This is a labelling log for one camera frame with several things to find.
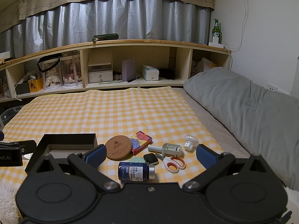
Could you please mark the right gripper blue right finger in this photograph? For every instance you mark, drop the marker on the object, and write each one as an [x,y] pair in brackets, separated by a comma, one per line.
[216,166]

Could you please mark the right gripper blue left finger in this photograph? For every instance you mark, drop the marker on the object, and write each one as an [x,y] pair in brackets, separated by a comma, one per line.
[85,165]

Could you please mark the white suction cup knob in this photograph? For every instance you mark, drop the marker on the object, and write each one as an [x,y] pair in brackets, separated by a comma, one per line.
[190,142]

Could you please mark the black cardboard box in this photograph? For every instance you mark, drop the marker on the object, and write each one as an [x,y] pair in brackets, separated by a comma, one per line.
[62,145]

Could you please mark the round cork coaster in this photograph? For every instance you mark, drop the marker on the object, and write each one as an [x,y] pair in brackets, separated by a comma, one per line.
[118,147]

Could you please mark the orange handled scissors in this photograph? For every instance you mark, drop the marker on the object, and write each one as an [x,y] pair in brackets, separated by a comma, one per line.
[172,164]

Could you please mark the blue supplement bottle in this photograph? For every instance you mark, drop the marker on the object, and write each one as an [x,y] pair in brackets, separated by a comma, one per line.
[135,171]

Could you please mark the grey plastic handle bracket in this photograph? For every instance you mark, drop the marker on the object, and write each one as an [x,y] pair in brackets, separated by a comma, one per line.
[166,149]

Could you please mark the colourful card box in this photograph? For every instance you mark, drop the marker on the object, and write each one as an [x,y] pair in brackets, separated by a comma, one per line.
[140,141]

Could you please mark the green round disc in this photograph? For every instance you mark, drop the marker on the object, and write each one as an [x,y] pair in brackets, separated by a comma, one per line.
[137,160]

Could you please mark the black smartwatch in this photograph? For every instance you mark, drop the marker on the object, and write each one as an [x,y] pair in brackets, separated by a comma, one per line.
[150,159]

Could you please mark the grey pillow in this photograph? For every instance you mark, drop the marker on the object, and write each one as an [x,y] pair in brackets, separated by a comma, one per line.
[263,121]

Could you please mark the yellow checkered tablecloth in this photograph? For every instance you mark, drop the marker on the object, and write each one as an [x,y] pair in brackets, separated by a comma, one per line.
[161,113]

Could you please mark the yellow printed box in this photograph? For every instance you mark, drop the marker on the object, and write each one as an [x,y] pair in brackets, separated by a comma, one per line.
[35,85]

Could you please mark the white small drawer box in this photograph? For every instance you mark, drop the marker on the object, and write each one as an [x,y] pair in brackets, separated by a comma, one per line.
[100,68]

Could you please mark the clear doll display case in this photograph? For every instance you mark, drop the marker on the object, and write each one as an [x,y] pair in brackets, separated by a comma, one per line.
[61,69]

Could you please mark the purple box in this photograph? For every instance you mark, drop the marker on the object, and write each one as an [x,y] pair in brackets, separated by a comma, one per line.
[128,70]

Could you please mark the wooden shelf unit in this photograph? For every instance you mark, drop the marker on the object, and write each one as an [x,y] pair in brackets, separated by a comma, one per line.
[172,58]

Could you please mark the white tissue box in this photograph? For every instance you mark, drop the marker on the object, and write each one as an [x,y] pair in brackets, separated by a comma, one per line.
[149,73]

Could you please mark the white power strip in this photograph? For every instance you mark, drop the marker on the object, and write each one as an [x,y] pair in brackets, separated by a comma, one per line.
[216,45]

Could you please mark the dark green lying bottle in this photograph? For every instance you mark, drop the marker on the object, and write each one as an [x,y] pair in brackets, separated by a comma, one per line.
[105,37]

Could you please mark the green glass bottle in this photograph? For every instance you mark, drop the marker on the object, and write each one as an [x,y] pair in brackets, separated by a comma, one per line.
[216,32]

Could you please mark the grey curtain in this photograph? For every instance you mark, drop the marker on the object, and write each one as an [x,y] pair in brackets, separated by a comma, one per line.
[129,19]

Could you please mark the white wall socket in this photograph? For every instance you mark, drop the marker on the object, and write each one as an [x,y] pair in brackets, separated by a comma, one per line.
[271,87]

